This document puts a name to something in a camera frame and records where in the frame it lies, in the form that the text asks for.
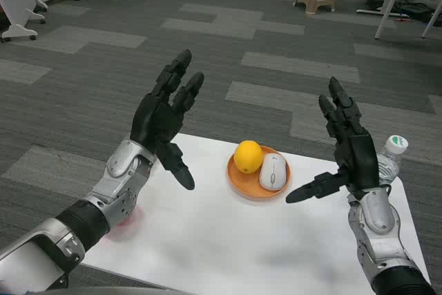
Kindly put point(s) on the yellow lemon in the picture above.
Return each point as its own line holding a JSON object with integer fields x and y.
{"x": 248, "y": 155}

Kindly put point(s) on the red apple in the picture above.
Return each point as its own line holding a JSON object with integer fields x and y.
{"x": 134, "y": 217}

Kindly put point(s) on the orange round plate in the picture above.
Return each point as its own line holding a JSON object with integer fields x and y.
{"x": 241, "y": 184}

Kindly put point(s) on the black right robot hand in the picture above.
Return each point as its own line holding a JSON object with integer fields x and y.
{"x": 362, "y": 160}

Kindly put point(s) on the white computer mouse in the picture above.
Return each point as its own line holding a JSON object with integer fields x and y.
{"x": 273, "y": 172}

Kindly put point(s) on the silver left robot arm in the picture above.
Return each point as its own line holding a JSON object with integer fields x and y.
{"x": 114, "y": 184}

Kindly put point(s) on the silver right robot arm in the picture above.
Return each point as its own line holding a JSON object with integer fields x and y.
{"x": 378, "y": 226}

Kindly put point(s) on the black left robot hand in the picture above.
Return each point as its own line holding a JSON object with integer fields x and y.
{"x": 155, "y": 119}

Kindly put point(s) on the clear bottle white cap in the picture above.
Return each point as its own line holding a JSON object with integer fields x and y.
{"x": 396, "y": 146}

